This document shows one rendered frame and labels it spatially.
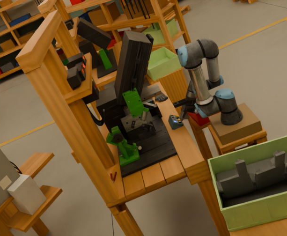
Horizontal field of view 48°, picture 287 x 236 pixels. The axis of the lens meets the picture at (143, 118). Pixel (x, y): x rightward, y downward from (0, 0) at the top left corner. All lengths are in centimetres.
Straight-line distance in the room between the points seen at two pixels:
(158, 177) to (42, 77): 97
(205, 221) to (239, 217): 124
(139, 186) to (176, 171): 26
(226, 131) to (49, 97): 116
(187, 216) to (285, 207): 144
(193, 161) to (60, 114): 89
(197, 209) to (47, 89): 187
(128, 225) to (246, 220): 87
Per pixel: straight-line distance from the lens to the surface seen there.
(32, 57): 173
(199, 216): 303
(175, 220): 308
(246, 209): 172
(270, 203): 173
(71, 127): 186
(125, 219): 228
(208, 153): 275
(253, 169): 202
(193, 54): 195
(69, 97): 210
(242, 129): 223
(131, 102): 250
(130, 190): 216
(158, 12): 491
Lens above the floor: 219
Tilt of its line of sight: 27 degrees down
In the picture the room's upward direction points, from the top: 25 degrees counter-clockwise
